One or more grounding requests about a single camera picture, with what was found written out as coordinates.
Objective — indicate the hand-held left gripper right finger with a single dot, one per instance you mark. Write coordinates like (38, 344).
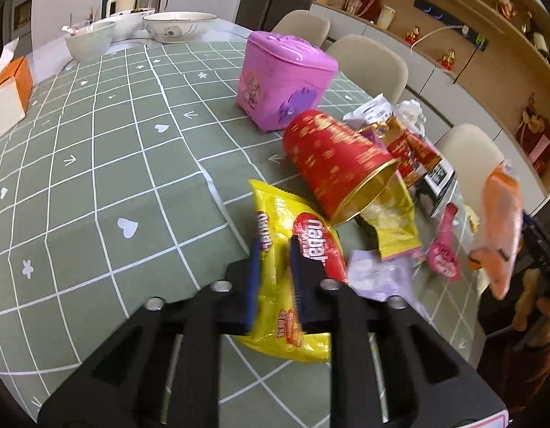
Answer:
(301, 285)

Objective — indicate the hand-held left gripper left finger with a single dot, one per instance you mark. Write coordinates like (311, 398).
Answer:
(254, 278)

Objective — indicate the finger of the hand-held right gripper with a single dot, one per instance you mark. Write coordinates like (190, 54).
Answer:
(544, 254)

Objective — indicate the orange snack packet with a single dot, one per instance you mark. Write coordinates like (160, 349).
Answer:
(502, 214)

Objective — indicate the yellow snack packet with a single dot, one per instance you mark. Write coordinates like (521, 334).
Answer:
(275, 214)

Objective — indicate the red paper cup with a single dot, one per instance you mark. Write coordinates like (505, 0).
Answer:
(328, 156)

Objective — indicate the person's right forearm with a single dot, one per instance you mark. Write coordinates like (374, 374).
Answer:
(524, 370)

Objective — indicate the person's right hand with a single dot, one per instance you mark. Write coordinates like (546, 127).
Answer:
(531, 303)

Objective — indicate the pale purple wrapper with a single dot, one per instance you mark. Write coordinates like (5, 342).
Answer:
(377, 272)

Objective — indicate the pink wrapper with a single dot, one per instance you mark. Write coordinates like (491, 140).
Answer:
(444, 254)

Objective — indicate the gold snack packet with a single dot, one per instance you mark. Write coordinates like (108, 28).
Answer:
(397, 232)

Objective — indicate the beige dining chair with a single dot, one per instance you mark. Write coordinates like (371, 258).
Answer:
(368, 67)
(301, 26)
(471, 160)

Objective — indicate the black white carton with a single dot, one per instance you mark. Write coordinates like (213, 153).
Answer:
(435, 187)

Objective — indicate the red gold packet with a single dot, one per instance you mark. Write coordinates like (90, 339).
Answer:
(413, 147)

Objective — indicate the wooden shelf unit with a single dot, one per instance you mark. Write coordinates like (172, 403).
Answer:
(493, 76)

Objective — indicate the green checked tablecloth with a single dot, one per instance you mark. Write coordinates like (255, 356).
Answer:
(123, 142)

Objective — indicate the white plastic bag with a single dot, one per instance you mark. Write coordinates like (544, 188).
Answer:
(377, 109)

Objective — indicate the pink lidded plastic box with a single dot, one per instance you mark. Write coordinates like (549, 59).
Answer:
(283, 80)

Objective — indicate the red figurine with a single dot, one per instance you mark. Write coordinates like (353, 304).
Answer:
(412, 35)
(446, 60)

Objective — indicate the dark bottle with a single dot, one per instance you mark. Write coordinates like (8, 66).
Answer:
(537, 35)

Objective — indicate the golden figurine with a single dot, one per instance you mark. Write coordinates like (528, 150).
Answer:
(503, 6)

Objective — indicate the black power strip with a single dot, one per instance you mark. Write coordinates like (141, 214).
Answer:
(440, 12)

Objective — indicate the large patterned white bowl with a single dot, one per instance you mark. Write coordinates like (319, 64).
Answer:
(176, 26)

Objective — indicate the white jar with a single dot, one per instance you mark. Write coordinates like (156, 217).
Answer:
(385, 17)

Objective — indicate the plain white bowl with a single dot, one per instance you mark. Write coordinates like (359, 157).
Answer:
(125, 22)
(89, 44)

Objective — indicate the metal glass pitcher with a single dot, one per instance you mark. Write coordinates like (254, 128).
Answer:
(152, 3)

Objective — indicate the orange white tissue box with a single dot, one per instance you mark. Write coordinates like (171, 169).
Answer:
(9, 98)

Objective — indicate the white jug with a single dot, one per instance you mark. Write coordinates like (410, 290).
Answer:
(123, 2)

